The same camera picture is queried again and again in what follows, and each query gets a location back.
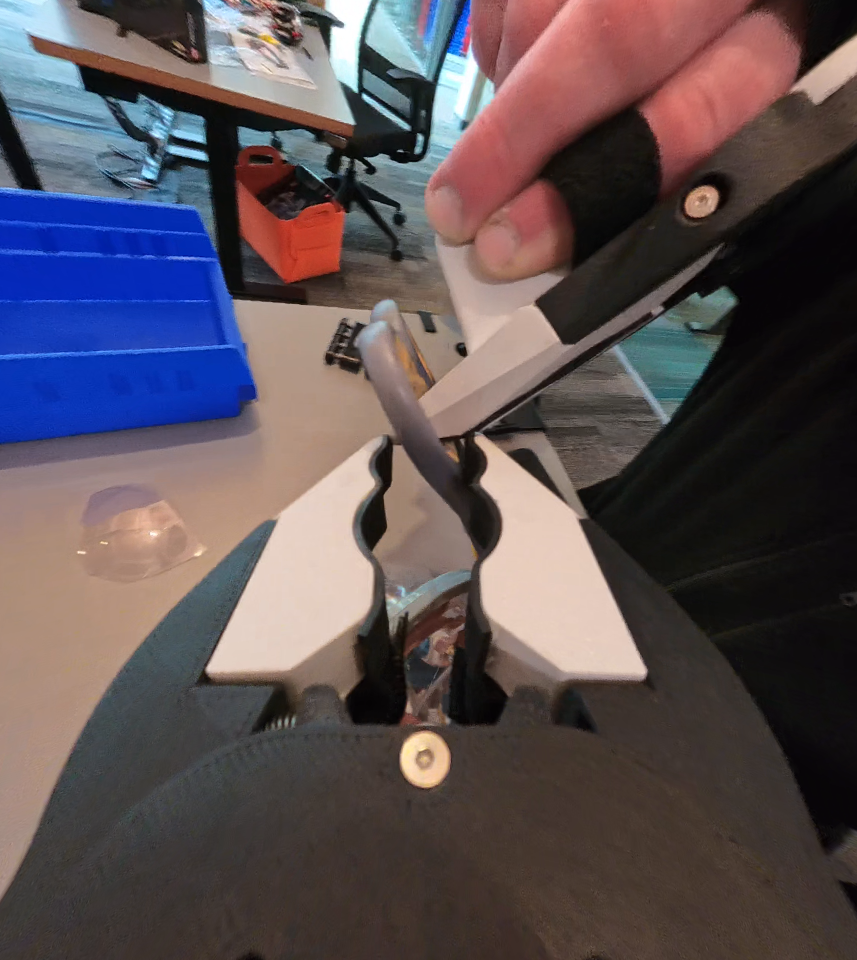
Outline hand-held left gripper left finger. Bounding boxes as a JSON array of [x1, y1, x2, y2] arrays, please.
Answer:
[[207, 435, 400, 694]]

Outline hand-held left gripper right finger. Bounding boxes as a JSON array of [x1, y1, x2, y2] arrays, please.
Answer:
[[451, 440, 649, 694]]

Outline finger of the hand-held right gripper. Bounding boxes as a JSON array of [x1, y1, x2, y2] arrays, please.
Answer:
[[420, 245, 733, 444], [435, 233, 568, 361]]

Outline yellow-handled scissors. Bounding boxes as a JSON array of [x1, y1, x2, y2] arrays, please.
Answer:
[[354, 299, 493, 523]]

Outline clear maze ball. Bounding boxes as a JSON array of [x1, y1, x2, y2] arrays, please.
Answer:
[[388, 567, 478, 729]]

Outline person's right hand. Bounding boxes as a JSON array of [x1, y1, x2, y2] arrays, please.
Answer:
[[424, 0, 817, 286]]

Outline black bit holder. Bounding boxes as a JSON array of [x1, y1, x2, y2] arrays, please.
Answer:
[[322, 314, 440, 379]]

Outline small clear dome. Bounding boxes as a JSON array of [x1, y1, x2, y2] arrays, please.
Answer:
[[75, 482, 208, 585]]

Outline orange bag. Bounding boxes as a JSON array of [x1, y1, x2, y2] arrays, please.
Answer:
[[235, 144, 350, 286]]

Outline person's black clothing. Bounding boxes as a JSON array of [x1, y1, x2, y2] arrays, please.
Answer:
[[579, 180, 857, 909]]

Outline blue storage bin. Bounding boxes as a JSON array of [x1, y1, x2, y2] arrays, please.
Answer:
[[0, 185, 259, 451]]

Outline wooden side table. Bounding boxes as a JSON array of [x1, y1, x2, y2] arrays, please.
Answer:
[[28, 0, 358, 297]]

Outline black printed box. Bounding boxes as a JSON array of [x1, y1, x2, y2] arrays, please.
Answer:
[[76, 0, 214, 64]]

